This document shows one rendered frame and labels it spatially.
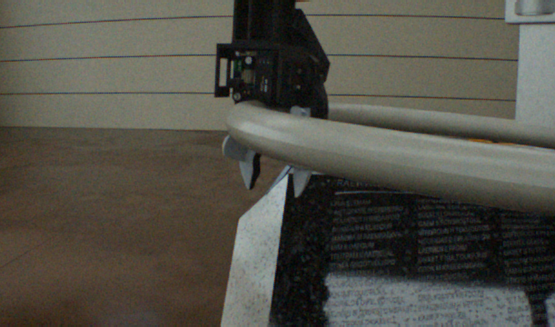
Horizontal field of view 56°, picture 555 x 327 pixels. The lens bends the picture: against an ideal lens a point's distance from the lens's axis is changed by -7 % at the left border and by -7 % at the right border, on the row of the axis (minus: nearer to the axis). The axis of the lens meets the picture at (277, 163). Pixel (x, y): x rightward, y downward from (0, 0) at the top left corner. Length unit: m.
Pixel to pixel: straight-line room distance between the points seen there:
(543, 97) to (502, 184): 1.55
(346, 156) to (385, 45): 6.69
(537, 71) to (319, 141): 1.55
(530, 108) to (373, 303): 1.21
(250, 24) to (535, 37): 1.40
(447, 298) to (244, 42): 0.44
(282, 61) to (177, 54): 6.97
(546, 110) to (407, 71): 5.26
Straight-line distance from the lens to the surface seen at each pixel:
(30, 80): 8.60
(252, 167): 0.59
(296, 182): 0.56
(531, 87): 1.83
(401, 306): 0.75
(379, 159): 0.27
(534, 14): 1.78
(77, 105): 8.18
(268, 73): 0.50
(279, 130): 0.32
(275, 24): 0.52
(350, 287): 0.75
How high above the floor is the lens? 1.05
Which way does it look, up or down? 12 degrees down
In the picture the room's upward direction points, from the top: straight up
